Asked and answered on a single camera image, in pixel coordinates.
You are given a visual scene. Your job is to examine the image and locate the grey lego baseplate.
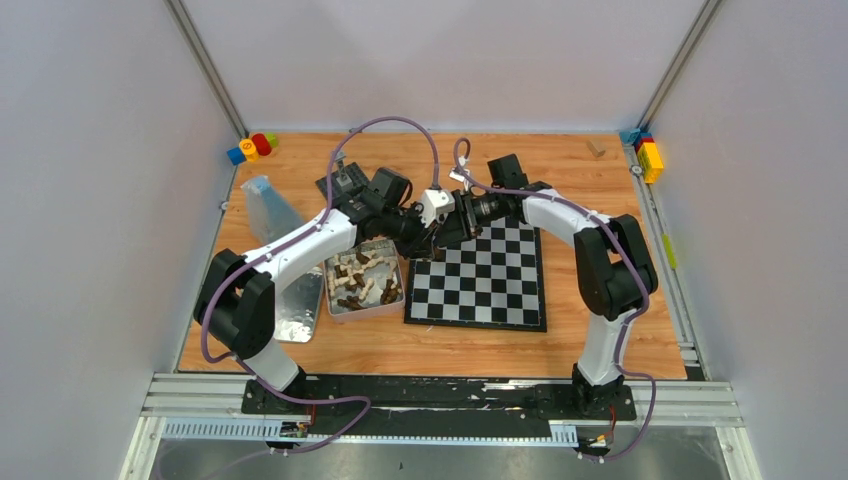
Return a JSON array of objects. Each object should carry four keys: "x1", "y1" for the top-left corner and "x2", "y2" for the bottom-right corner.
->
[{"x1": 330, "y1": 151, "x2": 369, "y2": 207}]

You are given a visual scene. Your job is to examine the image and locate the aluminium frame rail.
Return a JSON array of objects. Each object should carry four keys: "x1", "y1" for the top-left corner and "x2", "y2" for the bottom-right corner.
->
[{"x1": 121, "y1": 372, "x2": 761, "y2": 479}]

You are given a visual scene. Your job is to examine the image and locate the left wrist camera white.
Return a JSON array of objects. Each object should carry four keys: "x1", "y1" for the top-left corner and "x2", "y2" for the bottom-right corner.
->
[{"x1": 419, "y1": 189, "x2": 456, "y2": 227}]

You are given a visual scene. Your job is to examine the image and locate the stacked coloured bricks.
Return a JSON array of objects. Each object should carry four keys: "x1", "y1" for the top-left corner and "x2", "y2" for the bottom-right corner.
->
[{"x1": 618, "y1": 129, "x2": 665, "y2": 184}]

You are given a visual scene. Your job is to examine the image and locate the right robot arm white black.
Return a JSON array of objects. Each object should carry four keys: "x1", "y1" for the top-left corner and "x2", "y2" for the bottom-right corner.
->
[{"x1": 436, "y1": 154, "x2": 658, "y2": 418}]

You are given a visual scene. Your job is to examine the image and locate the silver tin lid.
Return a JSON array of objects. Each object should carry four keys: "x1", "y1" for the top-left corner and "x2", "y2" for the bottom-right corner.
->
[{"x1": 274, "y1": 266, "x2": 325, "y2": 344}]

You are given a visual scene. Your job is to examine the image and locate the pink tin box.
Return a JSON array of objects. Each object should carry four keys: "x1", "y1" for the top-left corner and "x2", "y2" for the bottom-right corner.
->
[{"x1": 323, "y1": 238, "x2": 406, "y2": 324}]

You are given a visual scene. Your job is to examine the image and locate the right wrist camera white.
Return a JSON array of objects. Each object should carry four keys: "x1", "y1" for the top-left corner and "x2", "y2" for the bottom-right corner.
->
[{"x1": 449, "y1": 156, "x2": 471, "y2": 190}]

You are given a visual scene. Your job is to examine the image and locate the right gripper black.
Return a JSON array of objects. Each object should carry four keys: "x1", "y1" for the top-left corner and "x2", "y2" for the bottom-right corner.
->
[{"x1": 434, "y1": 190, "x2": 505, "y2": 248}]

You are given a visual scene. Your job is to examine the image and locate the coloured toy blocks cluster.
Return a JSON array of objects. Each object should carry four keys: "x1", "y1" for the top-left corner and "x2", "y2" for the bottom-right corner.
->
[{"x1": 226, "y1": 133, "x2": 279, "y2": 166}]

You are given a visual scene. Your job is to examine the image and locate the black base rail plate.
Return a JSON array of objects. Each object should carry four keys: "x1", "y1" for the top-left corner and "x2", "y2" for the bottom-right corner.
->
[{"x1": 240, "y1": 375, "x2": 637, "y2": 438}]

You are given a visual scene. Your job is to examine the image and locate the small wooden block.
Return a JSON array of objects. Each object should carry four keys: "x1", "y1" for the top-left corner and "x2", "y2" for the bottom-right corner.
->
[{"x1": 586, "y1": 139, "x2": 607, "y2": 158}]

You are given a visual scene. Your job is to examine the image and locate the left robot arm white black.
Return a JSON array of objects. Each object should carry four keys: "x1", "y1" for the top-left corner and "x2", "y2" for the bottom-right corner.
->
[{"x1": 193, "y1": 167, "x2": 454, "y2": 413}]

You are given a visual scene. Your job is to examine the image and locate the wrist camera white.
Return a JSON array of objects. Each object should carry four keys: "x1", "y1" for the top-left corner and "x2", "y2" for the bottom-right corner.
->
[
  {"x1": 419, "y1": 189, "x2": 456, "y2": 227},
  {"x1": 449, "y1": 156, "x2": 471, "y2": 190}
]

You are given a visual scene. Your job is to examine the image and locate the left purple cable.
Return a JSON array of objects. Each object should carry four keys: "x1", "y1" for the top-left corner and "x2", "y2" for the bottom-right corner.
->
[{"x1": 197, "y1": 116, "x2": 443, "y2": 458}]

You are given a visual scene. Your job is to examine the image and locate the folding chess board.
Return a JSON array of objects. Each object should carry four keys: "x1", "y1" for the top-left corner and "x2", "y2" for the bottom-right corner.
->
[{"x1": 404, "y1": 218, "x2": 547, "y2": 332}]

